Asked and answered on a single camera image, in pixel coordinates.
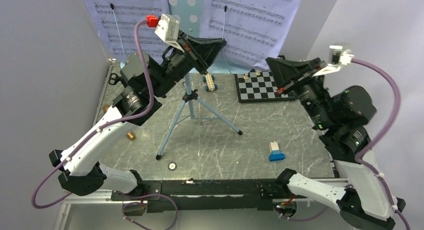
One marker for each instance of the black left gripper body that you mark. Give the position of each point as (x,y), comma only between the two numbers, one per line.
(179,64)

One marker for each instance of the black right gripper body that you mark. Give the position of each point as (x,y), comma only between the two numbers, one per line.
(310,89)

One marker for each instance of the light blue music stand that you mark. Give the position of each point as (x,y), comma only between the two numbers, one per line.
(192,89)

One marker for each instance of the sheet music page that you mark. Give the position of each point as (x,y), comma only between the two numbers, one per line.
(253,29)

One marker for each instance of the gold microphone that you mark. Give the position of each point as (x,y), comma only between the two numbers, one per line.
(131,136)

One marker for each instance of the black microphone stand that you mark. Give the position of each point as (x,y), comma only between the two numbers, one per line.
(114,79)

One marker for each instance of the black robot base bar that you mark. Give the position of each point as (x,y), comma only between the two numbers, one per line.
(212,194)

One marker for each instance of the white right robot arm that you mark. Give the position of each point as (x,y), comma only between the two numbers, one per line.
(367,203)

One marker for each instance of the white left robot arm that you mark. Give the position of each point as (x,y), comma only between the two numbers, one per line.
(81,172)

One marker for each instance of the black white chessboard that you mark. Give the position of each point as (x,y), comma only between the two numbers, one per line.
(259,89)

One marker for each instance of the blue white toy brick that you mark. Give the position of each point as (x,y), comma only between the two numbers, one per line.
(275,152)

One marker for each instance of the sheet music pages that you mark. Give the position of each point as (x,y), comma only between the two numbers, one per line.
(115,20)

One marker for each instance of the small round table insert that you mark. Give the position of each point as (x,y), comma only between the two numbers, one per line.
(172,166)

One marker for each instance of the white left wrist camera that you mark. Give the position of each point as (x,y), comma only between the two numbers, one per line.
(166,28)

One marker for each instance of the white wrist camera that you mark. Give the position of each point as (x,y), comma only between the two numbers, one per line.
(166,28)
(340,57)

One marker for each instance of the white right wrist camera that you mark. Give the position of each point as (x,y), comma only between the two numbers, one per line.
(340,57)

